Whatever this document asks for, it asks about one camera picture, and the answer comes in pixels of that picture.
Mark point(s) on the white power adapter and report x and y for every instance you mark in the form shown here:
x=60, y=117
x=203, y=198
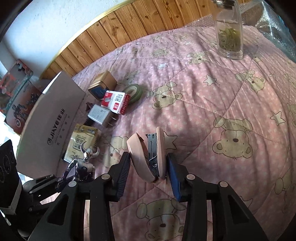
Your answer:
x=102, y=116

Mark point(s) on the silver horned robot figurine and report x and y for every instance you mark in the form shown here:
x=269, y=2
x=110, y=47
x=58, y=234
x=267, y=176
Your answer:
x=84, y=169

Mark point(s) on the glass tea bottle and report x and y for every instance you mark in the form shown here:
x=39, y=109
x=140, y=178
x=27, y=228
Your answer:
x=228, y=24

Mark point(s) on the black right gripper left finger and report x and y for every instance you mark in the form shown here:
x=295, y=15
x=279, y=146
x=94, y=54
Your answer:
x=64, y=219

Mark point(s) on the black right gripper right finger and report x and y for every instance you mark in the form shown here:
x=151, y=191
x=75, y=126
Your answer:
x=232, y=220

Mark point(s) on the pink stapler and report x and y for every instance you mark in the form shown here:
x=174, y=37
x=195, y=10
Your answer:
x=148, y=155

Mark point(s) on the gold tin box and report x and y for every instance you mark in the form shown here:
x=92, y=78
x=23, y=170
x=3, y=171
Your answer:
x=101, y=83

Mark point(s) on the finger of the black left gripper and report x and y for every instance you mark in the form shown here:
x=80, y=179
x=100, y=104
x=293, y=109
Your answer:
x=46, y=184

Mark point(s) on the green tape roll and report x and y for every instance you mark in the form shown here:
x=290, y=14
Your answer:
x=135, y=92

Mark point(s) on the bubble wrap sheet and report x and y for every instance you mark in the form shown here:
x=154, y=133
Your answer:
x=257, y=14

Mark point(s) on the colourful toy box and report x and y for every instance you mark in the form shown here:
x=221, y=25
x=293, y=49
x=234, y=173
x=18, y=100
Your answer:
x=18, y=96

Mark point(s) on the pink bear quilt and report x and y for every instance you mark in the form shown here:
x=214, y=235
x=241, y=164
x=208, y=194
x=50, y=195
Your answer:
x=231, y=120

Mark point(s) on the red white staples box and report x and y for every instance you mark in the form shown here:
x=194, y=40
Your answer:
x=115, y=101

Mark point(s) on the yellow paper packet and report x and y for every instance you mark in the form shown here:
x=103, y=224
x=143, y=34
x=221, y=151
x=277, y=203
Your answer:
x=88, y=134

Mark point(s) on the white cardboard box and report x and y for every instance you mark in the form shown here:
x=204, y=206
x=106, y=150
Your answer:
x=46, y=129

